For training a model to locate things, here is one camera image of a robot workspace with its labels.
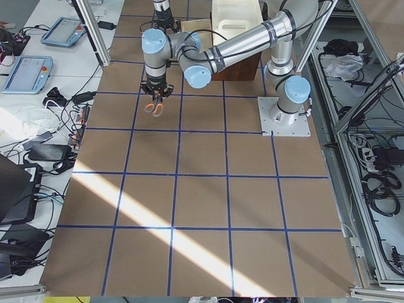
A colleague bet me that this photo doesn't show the grey orange scissors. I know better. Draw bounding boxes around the grey orange scissors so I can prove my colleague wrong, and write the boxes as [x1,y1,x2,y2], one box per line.
[144,95,163,117]

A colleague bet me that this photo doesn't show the aluminium frame post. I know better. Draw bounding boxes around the aluminium frame post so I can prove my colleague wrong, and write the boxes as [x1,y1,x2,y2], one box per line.
[71,0,111,68]

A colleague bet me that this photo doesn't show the black power adapter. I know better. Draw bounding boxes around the black power adapter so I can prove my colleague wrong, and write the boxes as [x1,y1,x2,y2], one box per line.
[28,144,72,162]

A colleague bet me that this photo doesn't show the aluminium cage frame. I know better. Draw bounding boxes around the aluminium cage frame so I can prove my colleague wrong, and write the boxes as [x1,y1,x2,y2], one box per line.
[295,1,403,302]

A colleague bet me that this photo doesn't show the cream plastic drawer cabinet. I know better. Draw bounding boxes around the cream plastic drawer cabinet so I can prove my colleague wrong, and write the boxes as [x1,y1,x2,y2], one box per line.
[211,0,263,45]

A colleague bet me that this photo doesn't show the brown wooden box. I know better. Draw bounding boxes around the brown wooden box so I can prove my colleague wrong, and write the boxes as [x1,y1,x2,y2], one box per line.
[212,52,261,81]

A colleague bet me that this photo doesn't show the blue teach pendant lower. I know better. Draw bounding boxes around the blue teach pendant lower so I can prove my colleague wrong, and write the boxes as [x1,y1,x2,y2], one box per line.
[1,56,53,94]

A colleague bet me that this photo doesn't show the black laptop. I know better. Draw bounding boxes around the black laptop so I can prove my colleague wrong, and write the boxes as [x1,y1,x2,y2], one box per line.
[1,155,43,225]

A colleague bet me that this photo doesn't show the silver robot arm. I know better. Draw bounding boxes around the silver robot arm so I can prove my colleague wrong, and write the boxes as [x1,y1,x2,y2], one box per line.
[153,0,181,33]
[140,1,319,117]

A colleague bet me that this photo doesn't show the orange power strip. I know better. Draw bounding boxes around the orange power strip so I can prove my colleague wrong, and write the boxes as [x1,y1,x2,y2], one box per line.
[68,105,91,147]

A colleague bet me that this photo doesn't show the blue teach pendant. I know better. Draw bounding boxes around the blue teach pendant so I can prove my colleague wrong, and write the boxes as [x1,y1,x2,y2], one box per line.
[40,17,86,47]
[1,56,53,94]

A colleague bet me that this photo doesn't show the blue teach pendant upper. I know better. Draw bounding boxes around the blue teach pendant upper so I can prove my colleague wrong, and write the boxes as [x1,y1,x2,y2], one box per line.
[40,17,86,47]

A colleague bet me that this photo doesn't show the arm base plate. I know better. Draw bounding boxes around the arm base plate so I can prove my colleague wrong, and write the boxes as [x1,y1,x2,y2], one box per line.
[258,97,311,137]

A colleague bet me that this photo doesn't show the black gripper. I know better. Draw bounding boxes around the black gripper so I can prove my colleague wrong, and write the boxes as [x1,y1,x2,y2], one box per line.
[140,74,174,103]
[151,8,181,33]

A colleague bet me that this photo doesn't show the crumpled white cloth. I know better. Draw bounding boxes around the crumpled white cloth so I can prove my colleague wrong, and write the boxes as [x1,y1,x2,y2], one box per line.
[324,54,364,81]

